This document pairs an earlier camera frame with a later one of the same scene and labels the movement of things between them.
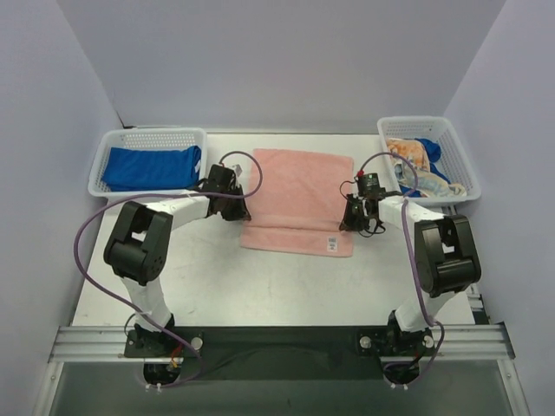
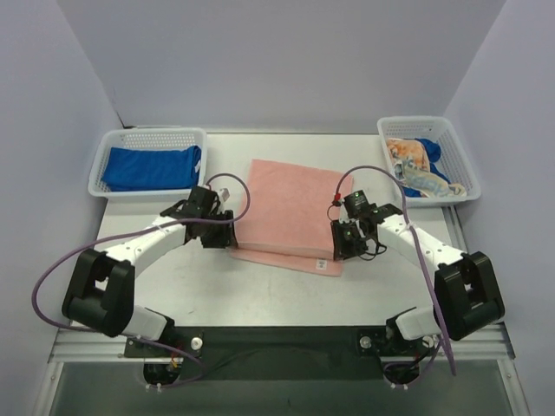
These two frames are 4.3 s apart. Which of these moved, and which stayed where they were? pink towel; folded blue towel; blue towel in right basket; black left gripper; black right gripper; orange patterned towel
Moved: pink towel; black right gripper; black left gripper
Stayed: orange patterned towel; folded blue towel; blue towel in right basket
